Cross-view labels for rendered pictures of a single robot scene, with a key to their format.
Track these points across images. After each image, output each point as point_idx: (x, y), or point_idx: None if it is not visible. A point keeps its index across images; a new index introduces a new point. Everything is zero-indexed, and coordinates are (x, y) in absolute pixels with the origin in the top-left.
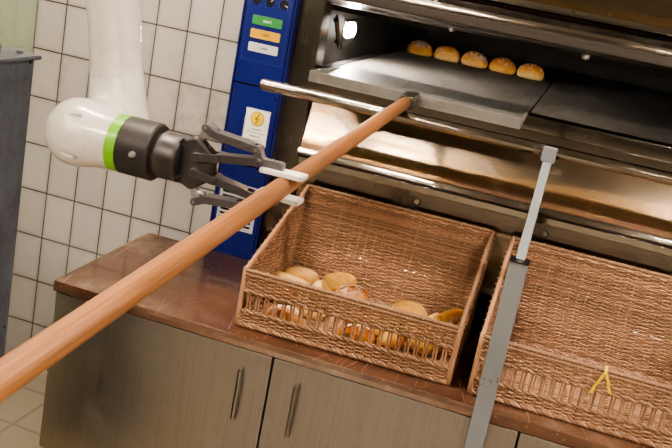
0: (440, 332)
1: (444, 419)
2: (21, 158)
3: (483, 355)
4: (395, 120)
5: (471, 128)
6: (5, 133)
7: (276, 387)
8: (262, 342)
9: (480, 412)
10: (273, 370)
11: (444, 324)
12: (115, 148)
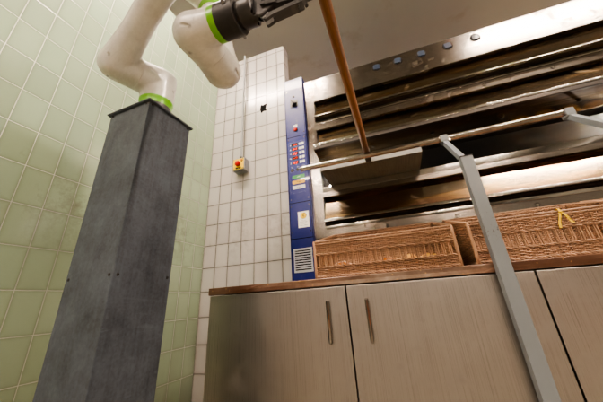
0: (440, 232)
1: (476, 283)
2: (181, 173)
3: (474, 234)
4: (365, 156)
5: (401, 144)
6: (171, 152)
7: (353, 307)
8: (335, 277)
9: (500, 256)
10: (347, 294)
11: (440, 226)
12: (213, 5)
